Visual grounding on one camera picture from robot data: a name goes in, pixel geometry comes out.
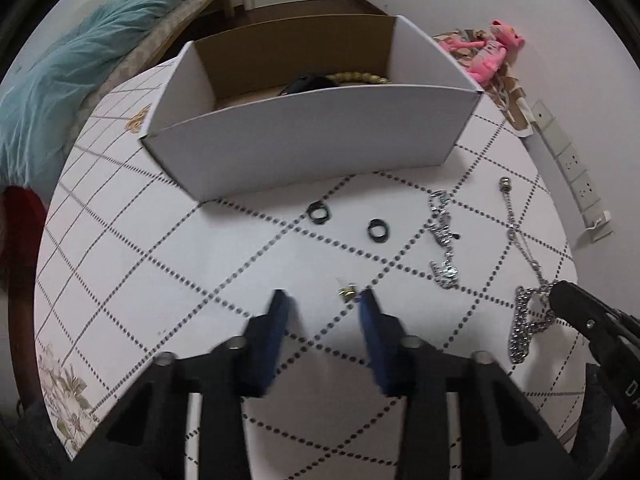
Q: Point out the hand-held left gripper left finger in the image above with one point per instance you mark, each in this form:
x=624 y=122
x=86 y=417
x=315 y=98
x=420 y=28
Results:
x=274 y=332

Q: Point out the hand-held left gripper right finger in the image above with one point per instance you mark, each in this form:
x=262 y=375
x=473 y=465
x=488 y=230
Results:
x=375 y=345

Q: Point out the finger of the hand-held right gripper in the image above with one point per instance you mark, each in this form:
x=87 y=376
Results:
x=582 y=307

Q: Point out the small gold earring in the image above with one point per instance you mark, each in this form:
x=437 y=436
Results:
x=347 y=292

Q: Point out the white cardboard box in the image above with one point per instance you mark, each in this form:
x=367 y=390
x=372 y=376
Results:
x=300 y=140

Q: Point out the black jewelry piece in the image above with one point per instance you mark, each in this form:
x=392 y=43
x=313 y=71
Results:
x=307 y=83

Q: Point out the dark cloth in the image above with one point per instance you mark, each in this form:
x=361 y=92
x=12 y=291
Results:
x=595 y=440
x=30 y=445

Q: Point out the white checked tablecloth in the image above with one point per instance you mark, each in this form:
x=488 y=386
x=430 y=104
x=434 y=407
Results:
x=150 y=260

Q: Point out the white power strip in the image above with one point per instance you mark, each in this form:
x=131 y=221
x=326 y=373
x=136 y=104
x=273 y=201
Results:
x=570 y=160

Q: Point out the brown patterned cloth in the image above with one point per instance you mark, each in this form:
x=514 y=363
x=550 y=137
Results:
x=505 y=87

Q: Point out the pink plush toy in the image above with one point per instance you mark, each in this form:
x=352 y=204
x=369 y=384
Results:
x=485 y=60

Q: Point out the red cloth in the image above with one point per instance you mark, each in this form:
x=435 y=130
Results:
x=20 y=220

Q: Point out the teal blanket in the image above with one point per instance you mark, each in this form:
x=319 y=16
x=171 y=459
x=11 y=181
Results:
x=75 y=70

